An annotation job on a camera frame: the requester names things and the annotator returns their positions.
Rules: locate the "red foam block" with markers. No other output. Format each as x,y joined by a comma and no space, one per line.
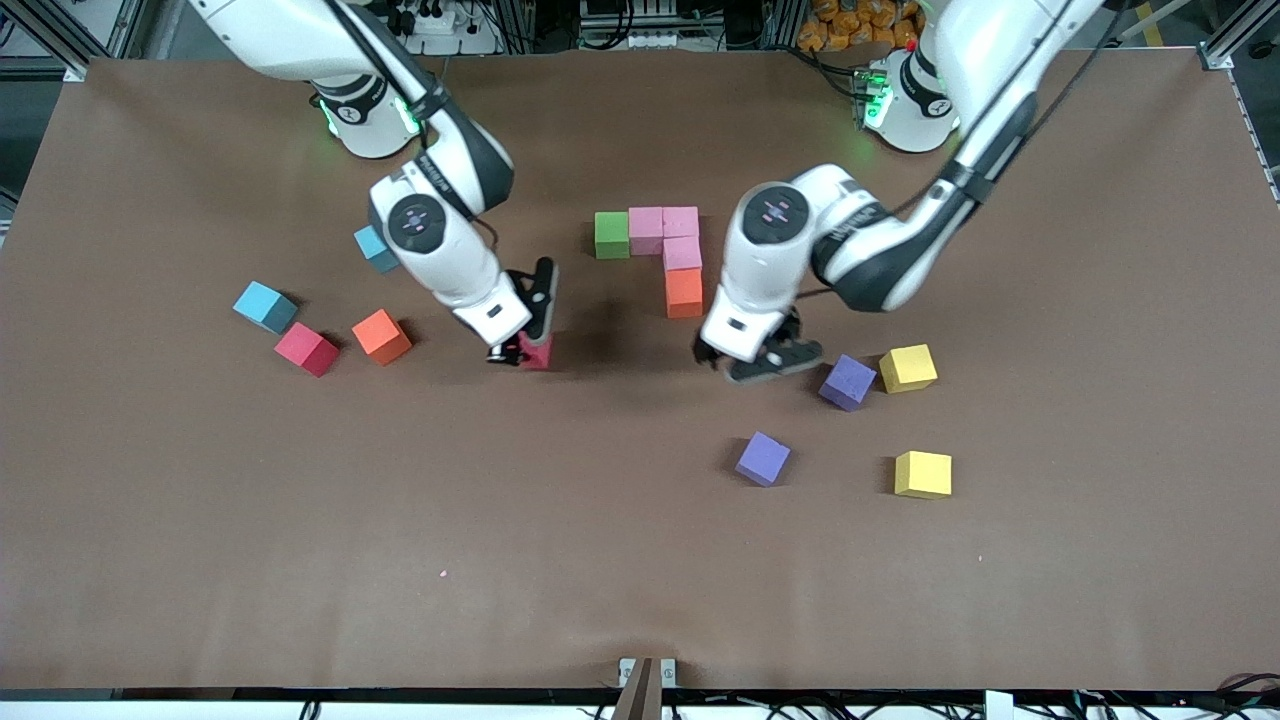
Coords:
306,349
538,358

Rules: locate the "aluminium frame profile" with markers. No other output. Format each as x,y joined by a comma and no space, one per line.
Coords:
60,35
1225,45

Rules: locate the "dented pink foam block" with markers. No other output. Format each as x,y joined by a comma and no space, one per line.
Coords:
680,222

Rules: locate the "small metal bracket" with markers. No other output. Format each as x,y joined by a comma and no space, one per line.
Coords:
626,668

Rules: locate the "yellow foam block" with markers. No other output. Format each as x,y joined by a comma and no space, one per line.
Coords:
922,474
907,368

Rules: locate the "white ribbed device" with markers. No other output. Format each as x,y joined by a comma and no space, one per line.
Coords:
630,40

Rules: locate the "orange snack bag pile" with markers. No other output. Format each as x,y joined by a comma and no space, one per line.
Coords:
830,30

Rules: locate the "purple foam block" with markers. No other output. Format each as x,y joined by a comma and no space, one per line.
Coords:
847,382
762,459

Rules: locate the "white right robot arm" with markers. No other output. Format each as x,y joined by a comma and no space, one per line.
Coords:
450,260

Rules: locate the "green foam block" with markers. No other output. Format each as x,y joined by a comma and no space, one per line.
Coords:
612,236

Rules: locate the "small white block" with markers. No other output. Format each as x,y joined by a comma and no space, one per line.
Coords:
998,706

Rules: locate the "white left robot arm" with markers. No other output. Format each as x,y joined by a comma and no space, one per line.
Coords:
760,270

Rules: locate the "white power strip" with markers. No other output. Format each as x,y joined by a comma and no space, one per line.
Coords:
455,45

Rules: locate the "blue foam block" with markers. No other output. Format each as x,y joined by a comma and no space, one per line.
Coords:
370,250
264,305

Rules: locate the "grey metal rod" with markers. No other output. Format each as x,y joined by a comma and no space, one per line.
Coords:
1150,25

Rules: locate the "orange foam block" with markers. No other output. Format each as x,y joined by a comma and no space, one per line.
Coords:
381,337
684,294

